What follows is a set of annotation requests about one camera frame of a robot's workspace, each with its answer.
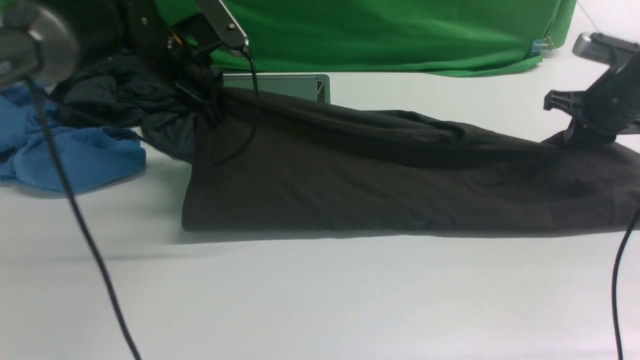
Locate blue binder clip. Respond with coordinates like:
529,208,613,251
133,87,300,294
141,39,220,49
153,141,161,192
529,37,554,57

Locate dark teal crumpled shirt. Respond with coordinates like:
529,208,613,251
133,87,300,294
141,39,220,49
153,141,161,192
49,54,221,161

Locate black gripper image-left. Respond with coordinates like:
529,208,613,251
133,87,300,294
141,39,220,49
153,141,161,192
166,14,222,121

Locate green backdrop cloth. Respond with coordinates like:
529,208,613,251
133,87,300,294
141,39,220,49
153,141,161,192
155,0,577,79

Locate blue crumpled shirt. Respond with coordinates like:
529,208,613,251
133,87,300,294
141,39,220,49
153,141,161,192
0,85,147,193

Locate metal table cable hatch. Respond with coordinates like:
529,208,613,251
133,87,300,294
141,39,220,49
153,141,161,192
222,74,331,105

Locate dark gray long-sleeve shirt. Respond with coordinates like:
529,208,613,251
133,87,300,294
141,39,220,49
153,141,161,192
182,87,640,237

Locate wrist camera image-right arm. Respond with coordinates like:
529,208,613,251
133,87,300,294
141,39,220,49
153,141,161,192
572,32,640,66

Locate wrist camera image-left arm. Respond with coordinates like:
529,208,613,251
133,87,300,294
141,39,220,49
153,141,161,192
196,0,249,55

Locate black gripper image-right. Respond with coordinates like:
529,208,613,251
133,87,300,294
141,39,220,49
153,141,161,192
543,64,640,148

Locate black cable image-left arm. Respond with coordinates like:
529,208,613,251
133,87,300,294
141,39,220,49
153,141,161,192
20,47,261,360

